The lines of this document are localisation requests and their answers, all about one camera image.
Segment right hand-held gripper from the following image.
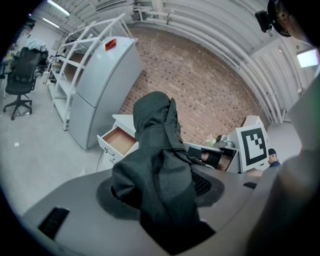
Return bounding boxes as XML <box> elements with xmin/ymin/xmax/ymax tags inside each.
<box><xmin>215</xmin><ymin>126</ymin><xmax>270</xmax><ymax>174</ymax></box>

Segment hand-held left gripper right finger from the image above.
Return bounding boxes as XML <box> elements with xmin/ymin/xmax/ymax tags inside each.
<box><xmin>174</xmin><ymin>166</ymin><xmax>262</xmax><ymax>256</ymax></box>

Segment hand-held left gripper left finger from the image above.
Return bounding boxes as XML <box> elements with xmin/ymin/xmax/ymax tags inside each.
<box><xmin>21</xmin><ymin>167</ymin><xmax>174</xmax><ymax>256</ymax></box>

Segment black cloth item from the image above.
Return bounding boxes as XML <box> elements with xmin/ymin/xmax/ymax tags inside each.
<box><xmin>111</xmin><ymin>91</ymin><xmax>217</xmax><ymax>256</ymax></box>

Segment wooden drawer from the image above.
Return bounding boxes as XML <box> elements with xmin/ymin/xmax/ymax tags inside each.
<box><xmin>96</xmin><ymin>126</ymin><xmax>139</xmax><ymax>159</ymax></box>

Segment white desk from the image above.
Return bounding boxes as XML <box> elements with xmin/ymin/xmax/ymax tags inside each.
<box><xmin>96</xmin><ymin>114</ymin><xmax>242</xmax><ymax>174</ymax></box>

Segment white side table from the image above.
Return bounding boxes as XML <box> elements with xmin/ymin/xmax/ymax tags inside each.
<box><xmin>241</xmin><ymin>114</ymin><xmax>266</xmax><ymax>131</ymax></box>

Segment cream flowers green leaves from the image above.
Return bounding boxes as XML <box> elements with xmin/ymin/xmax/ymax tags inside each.
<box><xmin>205</xmin><ymin>133</ymin><xmax>217</xmax><ymax>148</ymax></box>

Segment grey refrigerator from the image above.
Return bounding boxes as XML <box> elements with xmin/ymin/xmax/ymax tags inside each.
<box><xmin>68</xmin><ymin>36</ymin><xmax>145</xmax><ymax>151</ymax></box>

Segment white ceiling pipes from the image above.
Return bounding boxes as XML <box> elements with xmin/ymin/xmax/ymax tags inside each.
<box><xmin>132</xmin><ymin>6</ymin><xmax>176</xmax><ymax>26</ymax></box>

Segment red paper tag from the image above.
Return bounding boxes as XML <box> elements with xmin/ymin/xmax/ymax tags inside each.
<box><xmin>104</xmin><ymin>38</ymin><xmax>118</xmax><ymax>52</ymax></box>

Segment black office chair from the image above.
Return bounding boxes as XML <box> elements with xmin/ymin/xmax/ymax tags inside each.
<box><xmin>2</xmin><ymin>47</ymin><xmax>43</xmax><ymax>121</ymax></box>

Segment pale green garment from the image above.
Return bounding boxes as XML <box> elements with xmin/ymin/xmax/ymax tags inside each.
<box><xmin>25</xmin><ymin>37</ymin><xmax>48</xmax><ymax>52</ymax></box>

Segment white ceiling light tube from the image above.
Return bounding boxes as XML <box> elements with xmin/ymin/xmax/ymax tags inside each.
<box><xmin>46</xmin><ymin>0</ymin><xmax>71</xmax><ymax>16</ymax></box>
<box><xmin>41</xmin><ymin>16</ymin><xmax>61</xmax><ymax>29</ymax></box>

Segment black head-mounted camera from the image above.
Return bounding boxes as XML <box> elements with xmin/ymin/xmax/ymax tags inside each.
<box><xmin>254</xmin><ymin>9</ymin><xmax>274</xmax><ymax>33</ymax></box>

